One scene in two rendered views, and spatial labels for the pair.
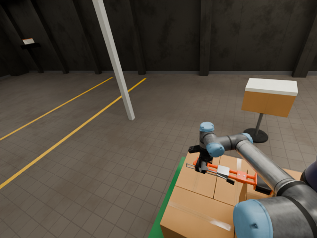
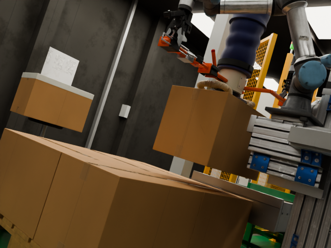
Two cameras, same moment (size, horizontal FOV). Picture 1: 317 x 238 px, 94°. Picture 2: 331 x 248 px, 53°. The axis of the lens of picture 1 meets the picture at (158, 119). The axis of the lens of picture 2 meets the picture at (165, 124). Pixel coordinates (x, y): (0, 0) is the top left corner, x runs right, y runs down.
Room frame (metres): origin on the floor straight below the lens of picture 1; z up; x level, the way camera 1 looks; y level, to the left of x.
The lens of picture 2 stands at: (0.26, 1.35, 0.68)
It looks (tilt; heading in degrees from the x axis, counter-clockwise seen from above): 5 degrees up; 280
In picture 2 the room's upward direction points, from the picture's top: 17 degrees clockwise
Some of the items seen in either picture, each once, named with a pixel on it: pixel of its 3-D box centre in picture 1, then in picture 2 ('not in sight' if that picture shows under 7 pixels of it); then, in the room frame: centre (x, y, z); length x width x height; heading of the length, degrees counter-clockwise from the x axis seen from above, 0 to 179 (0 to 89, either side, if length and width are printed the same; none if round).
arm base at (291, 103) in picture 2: not in sight; (297, 106); (-0.04, -0.37, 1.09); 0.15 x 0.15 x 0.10
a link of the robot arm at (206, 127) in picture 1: (206, 132); not in sight; (0.62, -0.25, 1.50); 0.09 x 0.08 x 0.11; 178
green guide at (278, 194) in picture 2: not in sight; (276, 193); (-0.46, -2.49, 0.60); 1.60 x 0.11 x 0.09; 59
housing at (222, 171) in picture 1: (222, 172); (185, 56); (0.57, -0.35, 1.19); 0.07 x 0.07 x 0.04; 57
